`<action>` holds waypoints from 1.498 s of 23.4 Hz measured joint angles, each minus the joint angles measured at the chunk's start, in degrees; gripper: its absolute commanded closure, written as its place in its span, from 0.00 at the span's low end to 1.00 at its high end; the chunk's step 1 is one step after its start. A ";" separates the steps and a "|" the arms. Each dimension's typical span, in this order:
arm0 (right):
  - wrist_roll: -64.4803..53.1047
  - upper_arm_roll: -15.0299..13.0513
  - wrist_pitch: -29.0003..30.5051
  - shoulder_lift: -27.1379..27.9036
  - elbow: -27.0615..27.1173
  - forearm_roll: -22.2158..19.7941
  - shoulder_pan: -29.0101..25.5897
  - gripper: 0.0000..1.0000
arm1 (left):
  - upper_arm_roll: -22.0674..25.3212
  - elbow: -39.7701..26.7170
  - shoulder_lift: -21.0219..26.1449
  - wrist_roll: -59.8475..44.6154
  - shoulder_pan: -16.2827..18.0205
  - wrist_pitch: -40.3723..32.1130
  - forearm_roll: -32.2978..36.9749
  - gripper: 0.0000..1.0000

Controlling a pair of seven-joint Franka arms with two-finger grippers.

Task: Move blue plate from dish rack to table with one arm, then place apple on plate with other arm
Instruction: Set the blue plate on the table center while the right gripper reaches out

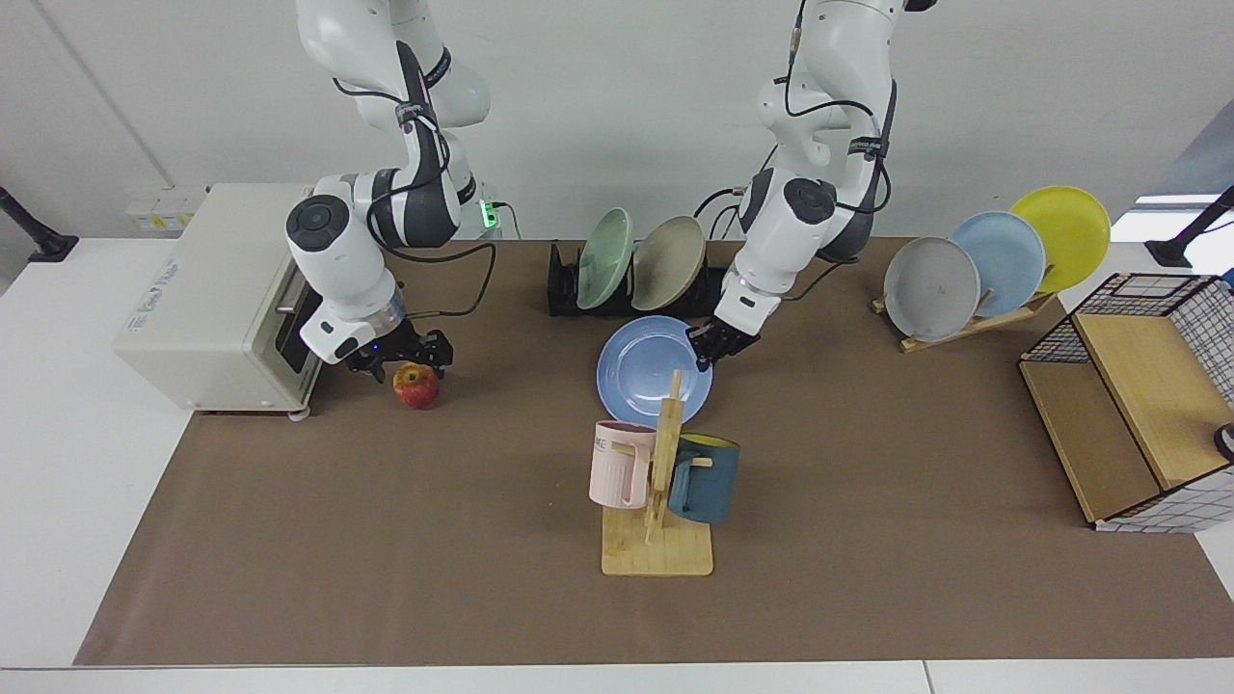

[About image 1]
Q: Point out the red yellow apple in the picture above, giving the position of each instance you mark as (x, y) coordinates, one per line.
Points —
(416, 387)

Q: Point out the beige plate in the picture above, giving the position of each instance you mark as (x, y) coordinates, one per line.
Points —
(667, 262)

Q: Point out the black dish rack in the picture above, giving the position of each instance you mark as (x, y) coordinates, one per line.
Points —
(562, 289)

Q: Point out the pale green plate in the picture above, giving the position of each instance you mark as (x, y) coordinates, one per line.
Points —
(605, 260)

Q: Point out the grey plate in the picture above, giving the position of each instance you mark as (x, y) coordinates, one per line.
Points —
(930, 289)

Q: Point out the wooden plate rack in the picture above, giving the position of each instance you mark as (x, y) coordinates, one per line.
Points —
(950, 333)

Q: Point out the light blue plate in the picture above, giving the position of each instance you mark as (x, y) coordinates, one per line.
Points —
(1007, 255)

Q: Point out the yellow plate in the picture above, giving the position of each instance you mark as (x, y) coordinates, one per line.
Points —
(1065, 231)

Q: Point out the dark teal cup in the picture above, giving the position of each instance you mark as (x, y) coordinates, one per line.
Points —
(709, 487)

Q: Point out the white box with green light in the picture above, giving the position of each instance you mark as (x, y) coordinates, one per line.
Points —
(490, 214)

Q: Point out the pink cup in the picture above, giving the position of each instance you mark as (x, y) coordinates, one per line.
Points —
(612, 472)

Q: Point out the brown table cloth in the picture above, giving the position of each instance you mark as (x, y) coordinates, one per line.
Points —
(386, 530)

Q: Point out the pale toaster oven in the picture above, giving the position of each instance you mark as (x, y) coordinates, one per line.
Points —
(212, 289)

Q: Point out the wooden cup stand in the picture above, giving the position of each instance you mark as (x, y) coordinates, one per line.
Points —
(665, 554)

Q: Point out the black stand leg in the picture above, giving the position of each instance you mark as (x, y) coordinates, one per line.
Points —
(1181, 249)
(34, 241)

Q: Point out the black round thing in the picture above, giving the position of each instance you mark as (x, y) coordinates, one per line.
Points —
(1226, 441)

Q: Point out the white wall socket strip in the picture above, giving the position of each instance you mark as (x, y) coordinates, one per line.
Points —
(164, 207)

